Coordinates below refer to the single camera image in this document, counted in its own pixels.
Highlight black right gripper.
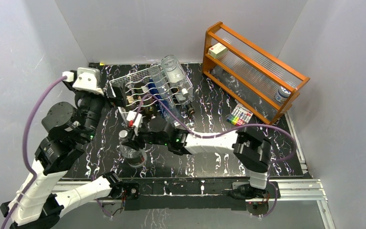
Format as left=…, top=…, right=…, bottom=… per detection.
left=122, top=122, right=170, bottom=151

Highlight clear round bottle white cap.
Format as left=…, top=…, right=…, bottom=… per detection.
left=119, top=130, right=147, bottom=168

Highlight clear glass bottle silver cap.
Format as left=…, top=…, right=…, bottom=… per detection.
left=161, top=55, right=193, bottom=105

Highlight dark green wine bottle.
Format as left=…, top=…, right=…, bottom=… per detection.
left=125, top=87, right=137, bottom=111

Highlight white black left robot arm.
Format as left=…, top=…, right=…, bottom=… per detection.
left=0, top=91, right=126, bottom=229

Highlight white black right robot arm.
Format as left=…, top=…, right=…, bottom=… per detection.
left=119, top=123, right=271, bottom=199

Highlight colourful marker pen pack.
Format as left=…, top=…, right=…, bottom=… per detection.
left=226, top=104, right=253, bottom=126

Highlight white red small box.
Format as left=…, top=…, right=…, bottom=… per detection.
left=207, top=43, right=228, bottom=59

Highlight orange wooden shelf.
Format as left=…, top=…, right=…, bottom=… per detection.
left=203, top=21, right=310, bottom=125

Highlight blue white ceramic jar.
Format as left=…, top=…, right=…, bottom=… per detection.
left=274, top=86, right=291, bottom=104

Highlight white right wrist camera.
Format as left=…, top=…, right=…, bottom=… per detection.
left=126, top=111, right=142, bottom=128

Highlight white wire wine rack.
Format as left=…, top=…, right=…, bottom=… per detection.
left=110, top=64, right=195, bottom=120

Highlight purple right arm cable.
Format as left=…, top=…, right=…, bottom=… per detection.
left=133, top=94, right=297, bottom=218

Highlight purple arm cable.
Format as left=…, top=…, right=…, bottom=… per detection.
left=133, top=94, right=297, bottom=218
left=0, top=75, right=68, bottom=229

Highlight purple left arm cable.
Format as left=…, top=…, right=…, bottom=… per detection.
left=0, top=75, right=68, bottom=229

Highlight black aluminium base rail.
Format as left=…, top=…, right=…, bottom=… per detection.
left=92, top=177, right=327, bottom=212

